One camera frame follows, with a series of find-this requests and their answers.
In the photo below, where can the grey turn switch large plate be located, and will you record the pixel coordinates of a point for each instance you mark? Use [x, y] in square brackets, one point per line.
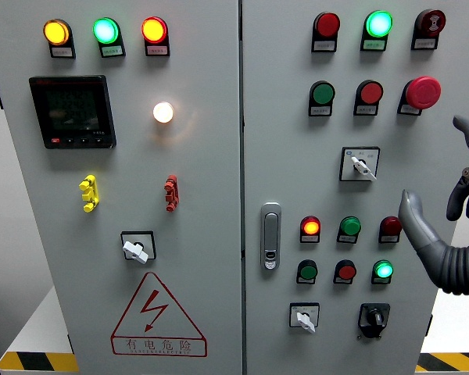
[361, 166]

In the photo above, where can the small green lit button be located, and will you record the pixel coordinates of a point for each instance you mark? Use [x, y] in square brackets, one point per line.
[382, 270]

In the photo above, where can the black yellow striped tape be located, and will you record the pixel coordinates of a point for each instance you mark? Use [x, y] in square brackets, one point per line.
[35, 361]
[453, 361]

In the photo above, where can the small red push button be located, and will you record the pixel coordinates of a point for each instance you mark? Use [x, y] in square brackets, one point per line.
[346, 272]

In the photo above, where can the small green unlit lamp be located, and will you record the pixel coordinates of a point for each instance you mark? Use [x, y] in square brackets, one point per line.
[350, 226]

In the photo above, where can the small green push button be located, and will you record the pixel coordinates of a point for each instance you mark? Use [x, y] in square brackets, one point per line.
[307, 271]

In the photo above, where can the small red lit lamp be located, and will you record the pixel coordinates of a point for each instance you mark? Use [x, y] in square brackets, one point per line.
[310, 226]

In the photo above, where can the large red stop button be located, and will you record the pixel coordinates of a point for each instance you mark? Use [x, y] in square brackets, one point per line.
[423, 91]

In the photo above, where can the silver door lock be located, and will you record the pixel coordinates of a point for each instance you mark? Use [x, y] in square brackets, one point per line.
[271, 234]

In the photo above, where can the grey cabinet door with lock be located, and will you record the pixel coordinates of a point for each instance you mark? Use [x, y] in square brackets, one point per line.
[289, 164]

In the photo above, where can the dark red buzzer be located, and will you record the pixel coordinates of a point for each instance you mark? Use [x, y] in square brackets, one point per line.
[432, 21]

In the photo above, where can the green lit lamp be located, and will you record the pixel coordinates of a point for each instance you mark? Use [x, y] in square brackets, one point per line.
[378, 23]
[105, 30]

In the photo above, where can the grey cabinet door with display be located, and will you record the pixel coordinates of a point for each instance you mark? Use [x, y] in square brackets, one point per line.
[203, 176]

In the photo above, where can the red unlit lamp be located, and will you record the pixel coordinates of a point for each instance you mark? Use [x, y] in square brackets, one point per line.
[327, 24]

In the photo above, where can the red warning triangle sticker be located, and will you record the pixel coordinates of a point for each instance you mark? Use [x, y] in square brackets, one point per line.
[156, 345]

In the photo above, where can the white round lamp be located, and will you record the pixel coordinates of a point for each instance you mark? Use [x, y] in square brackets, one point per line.
[163, 112]

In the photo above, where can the black display meter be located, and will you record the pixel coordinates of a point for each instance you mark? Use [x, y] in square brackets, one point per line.
[74, 109]

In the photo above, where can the yellow round lamp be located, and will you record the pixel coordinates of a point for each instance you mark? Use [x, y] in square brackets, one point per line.
[56, 32]

